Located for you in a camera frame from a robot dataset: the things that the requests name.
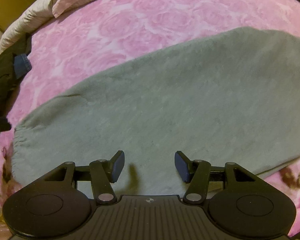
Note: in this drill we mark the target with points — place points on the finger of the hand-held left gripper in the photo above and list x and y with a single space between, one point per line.
0 124

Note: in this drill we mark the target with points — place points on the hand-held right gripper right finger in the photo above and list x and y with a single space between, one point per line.
182 166

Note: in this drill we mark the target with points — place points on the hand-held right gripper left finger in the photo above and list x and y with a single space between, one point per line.
118 166

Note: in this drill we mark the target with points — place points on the grey sweatshirt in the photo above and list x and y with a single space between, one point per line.
165 100

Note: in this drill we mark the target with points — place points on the dark green pants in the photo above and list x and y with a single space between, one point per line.
2 80

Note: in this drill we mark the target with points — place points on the blue denim garment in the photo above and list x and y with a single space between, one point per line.
22 65

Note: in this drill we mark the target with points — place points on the striped white duvet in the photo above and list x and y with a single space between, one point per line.
27 22

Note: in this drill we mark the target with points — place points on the pink floral blanket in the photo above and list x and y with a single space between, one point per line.
115 30

